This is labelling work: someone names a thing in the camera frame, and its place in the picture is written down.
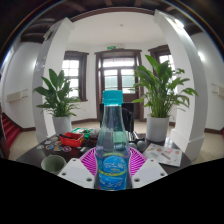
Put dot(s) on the grey-green patterned cup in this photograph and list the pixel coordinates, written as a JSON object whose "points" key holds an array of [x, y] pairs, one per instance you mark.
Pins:
{"points": [[53, 165]]}

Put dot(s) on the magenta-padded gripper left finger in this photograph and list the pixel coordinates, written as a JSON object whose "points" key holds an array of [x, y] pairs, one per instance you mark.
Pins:
{"points": [[75, 171]]}

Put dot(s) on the large potted plant white pot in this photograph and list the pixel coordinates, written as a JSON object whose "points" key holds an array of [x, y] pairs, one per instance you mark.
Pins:
{"points": [[161, 90]]}

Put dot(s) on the small potted plant white pot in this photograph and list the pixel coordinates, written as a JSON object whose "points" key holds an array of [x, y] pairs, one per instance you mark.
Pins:
{"points": [[58, 96]]}

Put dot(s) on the green exit sign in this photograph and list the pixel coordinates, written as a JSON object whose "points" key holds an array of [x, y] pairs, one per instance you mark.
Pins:
{"points": [[111, 47]]}

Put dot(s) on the dark wooden framed window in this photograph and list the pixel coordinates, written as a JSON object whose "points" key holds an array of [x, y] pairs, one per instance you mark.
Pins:
{"points": [[165, 56], [71, 73]]}

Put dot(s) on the white wall radiator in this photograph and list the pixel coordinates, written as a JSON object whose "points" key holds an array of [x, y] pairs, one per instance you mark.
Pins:
{"points": [[16, 96], [218, 90]]}

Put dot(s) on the printed magazine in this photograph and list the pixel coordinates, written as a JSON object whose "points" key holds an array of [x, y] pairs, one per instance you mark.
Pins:
{"points": [[163, 155]]}

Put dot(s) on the grey round balls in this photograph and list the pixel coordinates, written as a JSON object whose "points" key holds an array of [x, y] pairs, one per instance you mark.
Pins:
{"points": [[140, 145]]}

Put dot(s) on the dark wooden glazed door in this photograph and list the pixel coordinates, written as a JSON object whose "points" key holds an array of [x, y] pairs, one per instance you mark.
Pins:
{"points": [[116, 75]]}

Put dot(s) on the black chair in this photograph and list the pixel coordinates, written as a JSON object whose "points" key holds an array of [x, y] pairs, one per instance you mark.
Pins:
{"points": [[129, 116]]}

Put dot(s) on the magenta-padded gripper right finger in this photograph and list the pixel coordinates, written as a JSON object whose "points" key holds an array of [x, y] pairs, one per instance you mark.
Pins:
{"points": [[149, 170]]}

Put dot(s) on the red plastic box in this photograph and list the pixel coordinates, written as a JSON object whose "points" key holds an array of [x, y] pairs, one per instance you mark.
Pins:
{"points": [[71, 140]]}

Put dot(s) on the white wall lamp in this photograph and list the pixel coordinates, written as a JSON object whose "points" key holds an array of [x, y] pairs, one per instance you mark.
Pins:
{"points": [[201, 56]]}

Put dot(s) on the clear water bottle teal cap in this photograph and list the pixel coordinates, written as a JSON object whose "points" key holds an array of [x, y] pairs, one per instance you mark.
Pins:
{"points": [[112, 160]]}

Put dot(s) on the red carpeted staircase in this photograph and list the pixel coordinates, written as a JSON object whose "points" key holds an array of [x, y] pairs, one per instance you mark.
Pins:
{"points": [[10, 130]]}

